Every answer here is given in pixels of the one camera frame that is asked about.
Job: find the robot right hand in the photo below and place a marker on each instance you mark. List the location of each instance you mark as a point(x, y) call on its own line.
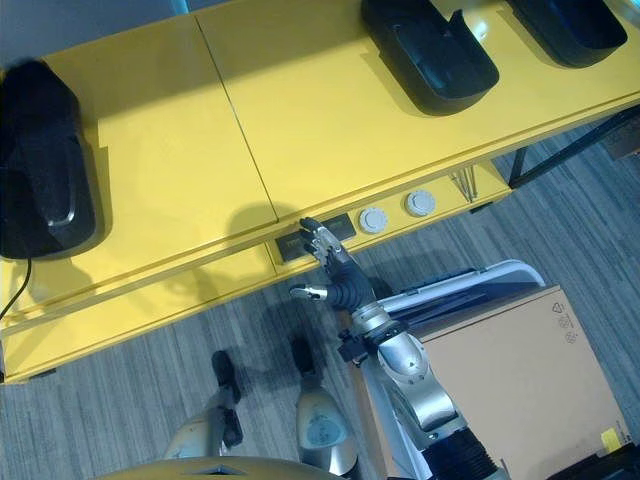
point(345, 284)

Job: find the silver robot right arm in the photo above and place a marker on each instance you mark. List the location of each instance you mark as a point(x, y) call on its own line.
point(420, 385)

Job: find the yellow metal shelf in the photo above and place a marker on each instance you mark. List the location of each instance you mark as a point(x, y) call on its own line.
point(250, 160)

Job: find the brown cardboard box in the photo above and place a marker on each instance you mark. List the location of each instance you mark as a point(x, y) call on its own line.
point(520, 370)

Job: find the black label plate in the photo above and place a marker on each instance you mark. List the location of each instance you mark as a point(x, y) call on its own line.
point(338, 229)
point(295, 246)

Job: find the white round knob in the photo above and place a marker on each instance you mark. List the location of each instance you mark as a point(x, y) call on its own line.
point(420, 203)
point(372, 220)

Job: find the silver robot right leg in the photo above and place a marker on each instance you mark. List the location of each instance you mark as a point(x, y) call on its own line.
point(320, 415)

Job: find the silver robot leg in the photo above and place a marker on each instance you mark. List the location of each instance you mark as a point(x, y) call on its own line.
point(210, 410)
point(320, 415)

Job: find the bundle of metal screws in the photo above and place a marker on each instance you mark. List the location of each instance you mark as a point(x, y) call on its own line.
point(466, 183)

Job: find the silver robot left leg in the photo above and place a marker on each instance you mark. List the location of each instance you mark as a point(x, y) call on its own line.
point(210, 410)

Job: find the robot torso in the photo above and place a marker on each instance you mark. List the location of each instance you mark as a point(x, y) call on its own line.
point(215, 467)

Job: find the black sole-shaped part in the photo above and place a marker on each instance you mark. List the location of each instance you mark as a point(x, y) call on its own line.
point(575, 30)
point(430, 55)
point(40, 165)

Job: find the black metal frame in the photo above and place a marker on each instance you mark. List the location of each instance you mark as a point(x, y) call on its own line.
point(565, 145)

